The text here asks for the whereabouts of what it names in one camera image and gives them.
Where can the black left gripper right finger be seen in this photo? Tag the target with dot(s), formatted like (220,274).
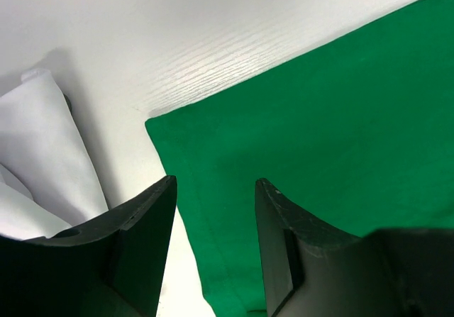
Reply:
(311,268)

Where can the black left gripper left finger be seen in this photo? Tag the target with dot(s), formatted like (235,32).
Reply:
(112,265)

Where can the white t shirt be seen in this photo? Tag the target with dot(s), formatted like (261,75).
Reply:
(48,181)

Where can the green t shirt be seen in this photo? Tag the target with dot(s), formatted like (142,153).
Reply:
(358,132)

